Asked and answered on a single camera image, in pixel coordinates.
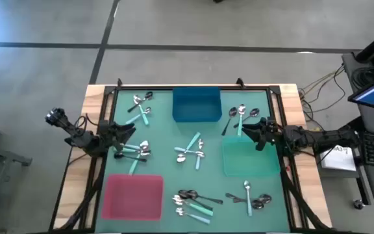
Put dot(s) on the black metal table frame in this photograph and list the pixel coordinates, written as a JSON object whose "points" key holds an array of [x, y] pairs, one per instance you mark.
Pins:
{"points": [[109, 89]]}

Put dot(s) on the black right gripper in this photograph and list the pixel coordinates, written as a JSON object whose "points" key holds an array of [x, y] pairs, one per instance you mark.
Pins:
{"points": [[271, 130]]}

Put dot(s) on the black table clamp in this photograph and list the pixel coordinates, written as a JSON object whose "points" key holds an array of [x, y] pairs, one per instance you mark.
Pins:
{"points": [[119, 82], [240, 83]]}

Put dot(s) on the pink plastic bin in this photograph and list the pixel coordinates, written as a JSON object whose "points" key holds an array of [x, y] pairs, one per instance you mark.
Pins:
{"points": [[132, 198]]}

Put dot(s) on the white paper sheet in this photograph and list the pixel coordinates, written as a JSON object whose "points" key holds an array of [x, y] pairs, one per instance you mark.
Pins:
{"points": [[339, 161]]}

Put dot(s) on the spoon cluster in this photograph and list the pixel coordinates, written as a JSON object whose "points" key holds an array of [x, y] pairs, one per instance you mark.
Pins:
{"points": [[257, 204]]}

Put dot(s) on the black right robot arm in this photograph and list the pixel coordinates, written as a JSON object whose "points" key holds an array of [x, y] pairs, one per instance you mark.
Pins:
{"points": [[320, 136]]}

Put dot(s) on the green table mat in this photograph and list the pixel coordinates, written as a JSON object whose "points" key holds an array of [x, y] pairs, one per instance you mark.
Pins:
{"points": [[164, 136]]}

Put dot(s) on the blue plastic bin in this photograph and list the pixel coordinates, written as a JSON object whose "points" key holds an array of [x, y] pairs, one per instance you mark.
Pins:
{"points": [[196, 104]]}

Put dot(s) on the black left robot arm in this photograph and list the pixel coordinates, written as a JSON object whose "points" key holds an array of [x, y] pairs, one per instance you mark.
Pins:
{"points": [[76, 131]]}

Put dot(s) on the translucent teal plastic bin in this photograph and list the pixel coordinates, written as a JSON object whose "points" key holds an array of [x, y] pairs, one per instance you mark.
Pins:
{"points": [[248, 159]]}

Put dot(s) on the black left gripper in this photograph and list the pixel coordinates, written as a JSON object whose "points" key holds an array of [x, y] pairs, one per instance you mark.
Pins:
{"points": [[107, 135]]}

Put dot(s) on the black caster wheel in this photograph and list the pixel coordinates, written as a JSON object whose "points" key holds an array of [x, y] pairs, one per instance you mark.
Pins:
{"points": [[357, 204]]}

